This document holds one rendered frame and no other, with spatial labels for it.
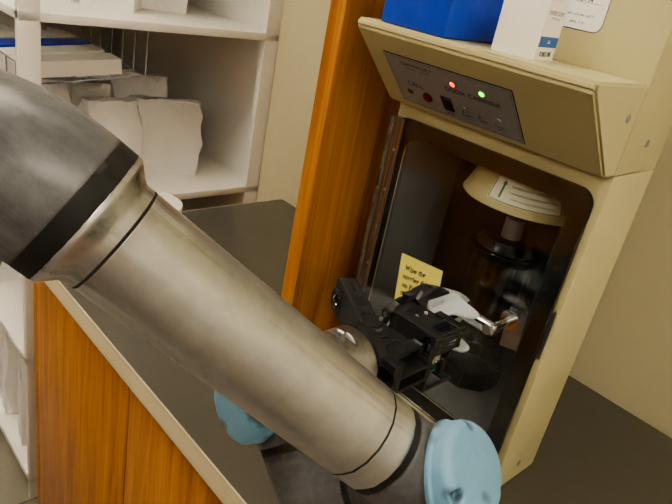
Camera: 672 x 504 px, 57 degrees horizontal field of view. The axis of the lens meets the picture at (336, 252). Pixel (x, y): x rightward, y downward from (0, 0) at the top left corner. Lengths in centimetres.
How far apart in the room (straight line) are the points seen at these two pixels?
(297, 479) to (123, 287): 27
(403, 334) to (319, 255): 33
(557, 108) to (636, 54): 11
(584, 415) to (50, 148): 102
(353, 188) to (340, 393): 59
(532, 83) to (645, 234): 59
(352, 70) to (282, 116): 92
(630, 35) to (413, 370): 41
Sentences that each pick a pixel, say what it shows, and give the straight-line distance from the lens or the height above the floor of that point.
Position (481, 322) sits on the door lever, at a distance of 79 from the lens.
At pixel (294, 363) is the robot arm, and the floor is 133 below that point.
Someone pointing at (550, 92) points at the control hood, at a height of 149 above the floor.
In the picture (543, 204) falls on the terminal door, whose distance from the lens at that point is 77.
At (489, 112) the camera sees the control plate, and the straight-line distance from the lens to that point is 75.
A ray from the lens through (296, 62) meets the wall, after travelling 175.
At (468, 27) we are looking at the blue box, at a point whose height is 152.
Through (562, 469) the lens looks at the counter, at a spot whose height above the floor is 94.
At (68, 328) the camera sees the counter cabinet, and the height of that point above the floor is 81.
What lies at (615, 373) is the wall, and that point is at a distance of 129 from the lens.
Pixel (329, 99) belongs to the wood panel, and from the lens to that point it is 88.
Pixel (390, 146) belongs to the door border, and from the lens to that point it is 91.
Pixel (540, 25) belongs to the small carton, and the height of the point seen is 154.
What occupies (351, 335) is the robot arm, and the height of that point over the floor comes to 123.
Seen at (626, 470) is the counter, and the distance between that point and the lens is 112.
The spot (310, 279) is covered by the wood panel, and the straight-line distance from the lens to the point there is 100.
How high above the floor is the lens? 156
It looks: 24 degrees down
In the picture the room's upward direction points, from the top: 12 degrees clockwise
